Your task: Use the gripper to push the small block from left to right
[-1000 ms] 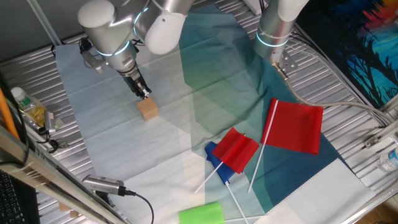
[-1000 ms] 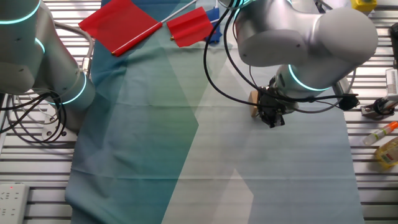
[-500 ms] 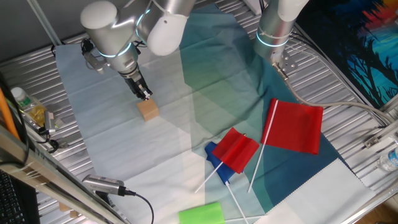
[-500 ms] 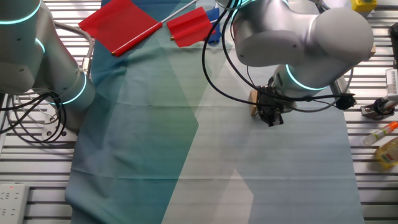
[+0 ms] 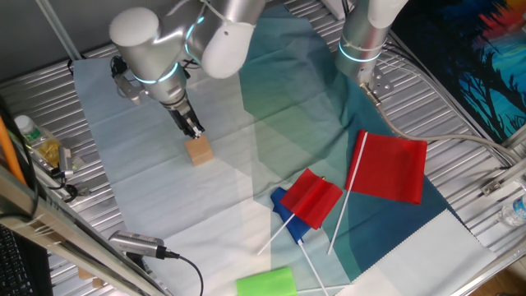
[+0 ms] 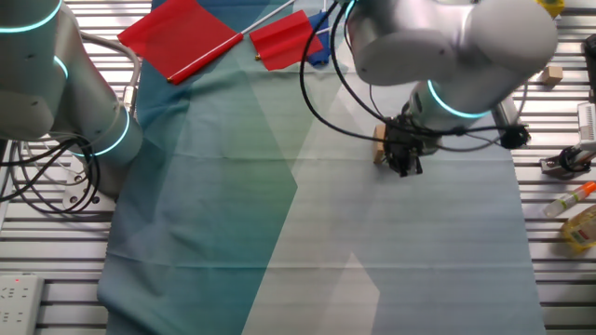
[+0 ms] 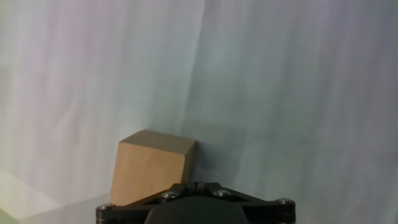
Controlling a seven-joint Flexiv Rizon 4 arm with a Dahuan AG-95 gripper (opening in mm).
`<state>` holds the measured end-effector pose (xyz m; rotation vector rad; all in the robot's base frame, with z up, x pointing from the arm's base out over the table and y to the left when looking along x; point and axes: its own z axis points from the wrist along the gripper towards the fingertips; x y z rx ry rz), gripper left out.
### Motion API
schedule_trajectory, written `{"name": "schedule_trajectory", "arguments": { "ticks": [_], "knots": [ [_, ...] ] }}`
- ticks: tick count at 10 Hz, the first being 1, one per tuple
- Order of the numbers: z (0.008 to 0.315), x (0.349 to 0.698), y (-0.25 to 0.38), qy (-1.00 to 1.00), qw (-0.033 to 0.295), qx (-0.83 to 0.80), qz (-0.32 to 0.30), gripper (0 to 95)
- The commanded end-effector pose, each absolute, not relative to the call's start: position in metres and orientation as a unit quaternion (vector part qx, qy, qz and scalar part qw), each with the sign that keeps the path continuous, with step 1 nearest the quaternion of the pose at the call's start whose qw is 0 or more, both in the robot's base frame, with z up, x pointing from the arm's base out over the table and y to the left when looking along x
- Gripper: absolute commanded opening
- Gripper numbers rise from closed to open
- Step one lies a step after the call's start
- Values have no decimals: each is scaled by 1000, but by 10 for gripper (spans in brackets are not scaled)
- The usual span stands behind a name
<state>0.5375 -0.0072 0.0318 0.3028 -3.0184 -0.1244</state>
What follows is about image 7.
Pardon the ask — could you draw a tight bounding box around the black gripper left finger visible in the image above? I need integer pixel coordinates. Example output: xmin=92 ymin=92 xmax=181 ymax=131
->
xmin=95 ymin=181 xmax=197 ymax=224

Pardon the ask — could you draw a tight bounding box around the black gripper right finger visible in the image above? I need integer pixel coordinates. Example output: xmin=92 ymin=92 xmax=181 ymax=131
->
xmin=195 ymin=181 xmax=297 ymax=224

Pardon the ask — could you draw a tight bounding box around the wooden block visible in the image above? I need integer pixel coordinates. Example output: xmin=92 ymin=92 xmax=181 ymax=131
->
xmin=109 ymin=129 xmax=198 ymax=207

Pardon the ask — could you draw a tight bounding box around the teal and grey cloth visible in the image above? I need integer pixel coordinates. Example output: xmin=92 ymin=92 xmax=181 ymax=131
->
xmin=0 ymin=0 xmax=398 ymax=224

